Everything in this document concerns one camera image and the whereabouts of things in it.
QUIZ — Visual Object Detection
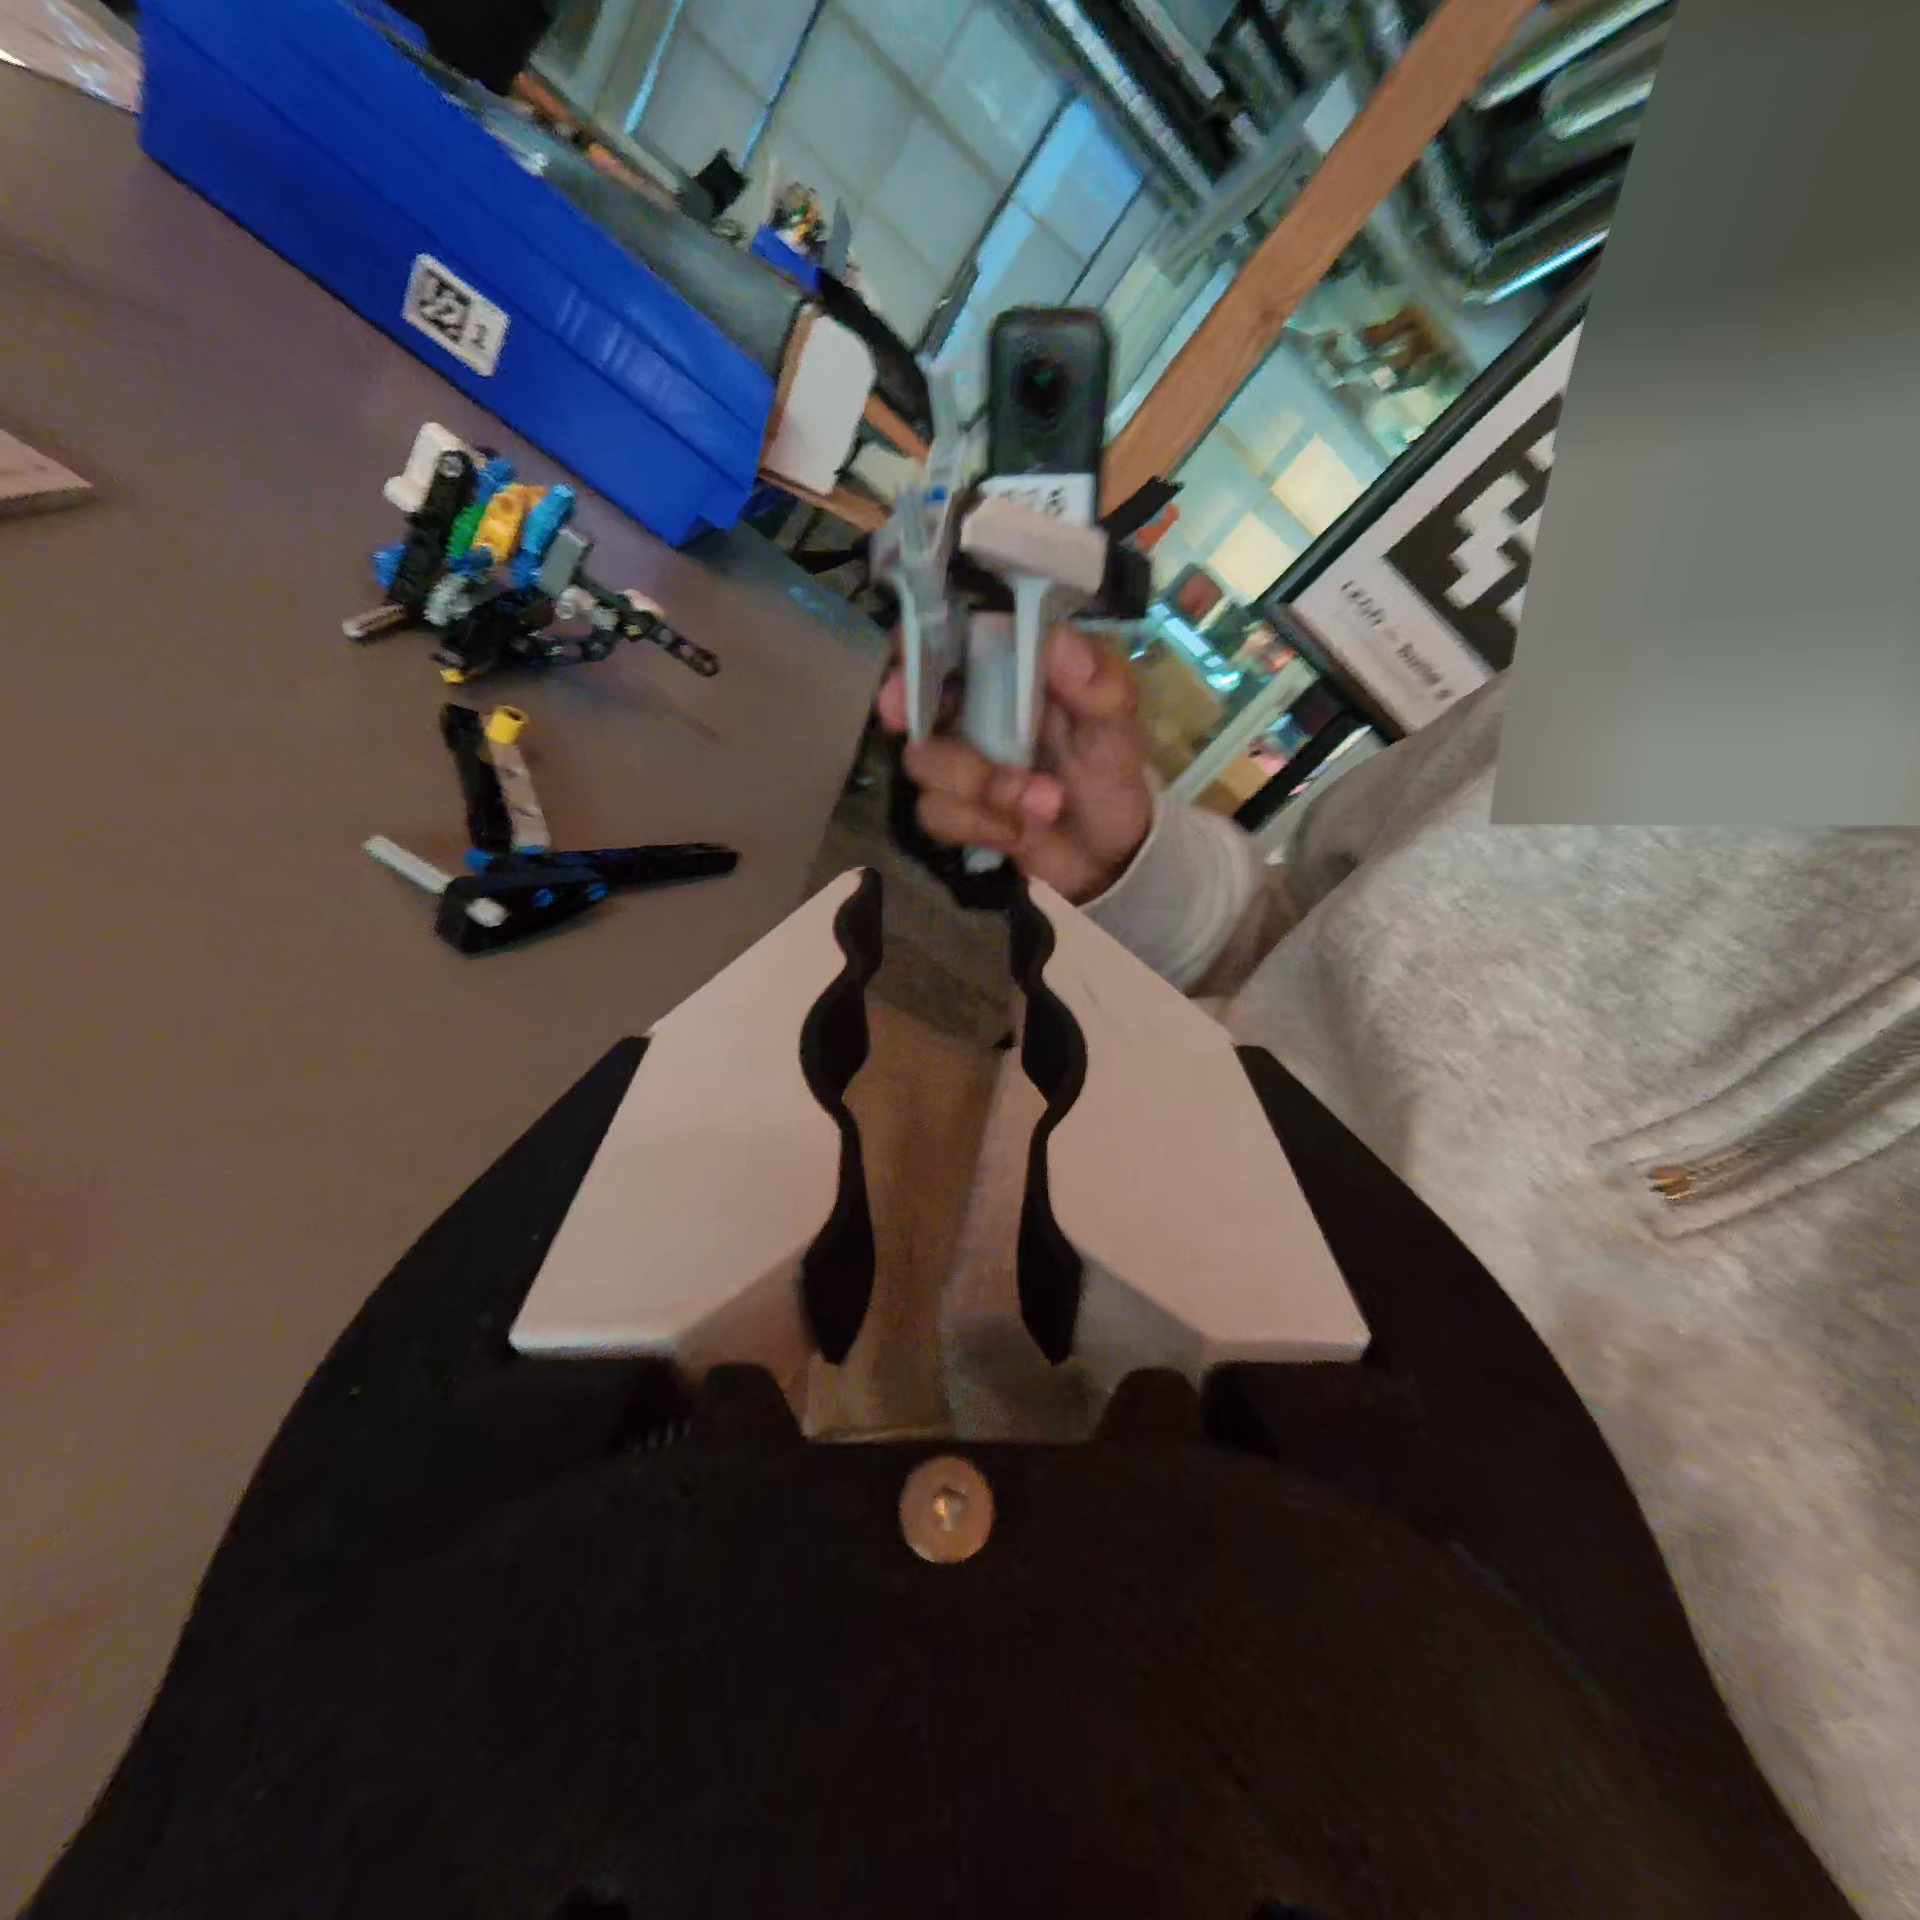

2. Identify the colourful lego assembly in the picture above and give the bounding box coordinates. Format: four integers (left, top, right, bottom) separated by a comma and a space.
341, 420, 723, 685

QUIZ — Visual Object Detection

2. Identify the light grey sweatshirt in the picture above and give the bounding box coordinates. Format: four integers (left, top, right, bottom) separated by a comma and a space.
1228, 672, 1920, 1920

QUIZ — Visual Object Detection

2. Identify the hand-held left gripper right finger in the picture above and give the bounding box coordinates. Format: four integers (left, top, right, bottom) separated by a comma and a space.
1005, 877, 1375, 1440

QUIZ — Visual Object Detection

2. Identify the white panel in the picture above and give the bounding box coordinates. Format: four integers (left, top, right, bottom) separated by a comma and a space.
762, 306, 885, 498

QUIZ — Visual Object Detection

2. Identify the white lego beam yellow connector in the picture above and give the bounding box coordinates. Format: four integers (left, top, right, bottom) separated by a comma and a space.
481, 704, 553, 851

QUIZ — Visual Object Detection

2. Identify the black and blue lego assembly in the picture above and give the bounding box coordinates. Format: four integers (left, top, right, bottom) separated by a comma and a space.
432, 841, 740, 957

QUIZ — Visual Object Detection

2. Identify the black lego beam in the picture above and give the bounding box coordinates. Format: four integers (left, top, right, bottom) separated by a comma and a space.
439, 701, 515, 856

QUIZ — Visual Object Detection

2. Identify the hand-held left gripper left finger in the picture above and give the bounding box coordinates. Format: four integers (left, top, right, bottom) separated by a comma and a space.
509, 866, 889, 1440

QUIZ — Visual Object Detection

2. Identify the wooden post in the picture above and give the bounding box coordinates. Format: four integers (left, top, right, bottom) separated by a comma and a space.
1100, 0, 1538, 514

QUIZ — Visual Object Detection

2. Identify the person's right hand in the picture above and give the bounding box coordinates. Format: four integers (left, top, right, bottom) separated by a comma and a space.
879, 623, 1162, 905

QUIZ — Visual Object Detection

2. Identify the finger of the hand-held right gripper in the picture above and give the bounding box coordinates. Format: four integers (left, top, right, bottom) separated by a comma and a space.
874, 360, 976, 747
961, 504, 1115, 605

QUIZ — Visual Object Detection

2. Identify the blue plastic bin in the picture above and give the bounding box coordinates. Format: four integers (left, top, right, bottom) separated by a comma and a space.
136, 0, 777, 551

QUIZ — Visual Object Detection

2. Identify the framed black-and-white marker poster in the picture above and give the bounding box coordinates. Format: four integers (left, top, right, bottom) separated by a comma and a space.
1258, 319, 1595, 741

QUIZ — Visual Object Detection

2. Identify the paper sheet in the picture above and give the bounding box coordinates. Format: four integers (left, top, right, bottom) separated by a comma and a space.
0, 428, 101, 522

